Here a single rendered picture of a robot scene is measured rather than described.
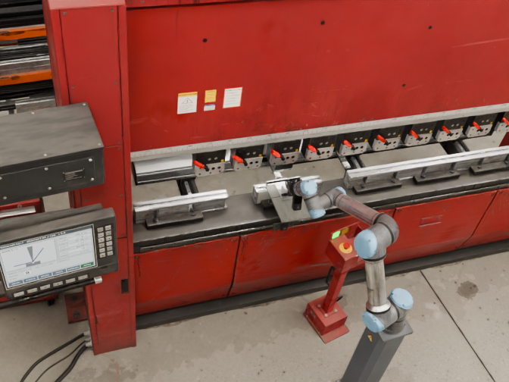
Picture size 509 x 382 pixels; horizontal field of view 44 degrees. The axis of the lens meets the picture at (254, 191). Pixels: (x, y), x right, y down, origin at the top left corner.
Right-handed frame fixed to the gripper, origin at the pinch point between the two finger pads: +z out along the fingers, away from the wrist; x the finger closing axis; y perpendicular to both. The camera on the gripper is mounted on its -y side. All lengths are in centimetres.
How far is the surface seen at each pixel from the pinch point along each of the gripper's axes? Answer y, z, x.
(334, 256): -37.5, 6.3, -24.3
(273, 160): 18.6, -12.0, 9.4
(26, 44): 131, 146, 126
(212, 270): -37, 37, 39
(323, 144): 23.4, -16.2, -17.5
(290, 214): -10.6, -7.9, 2.7
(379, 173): 5, 9, -60
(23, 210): 11, 15, 134
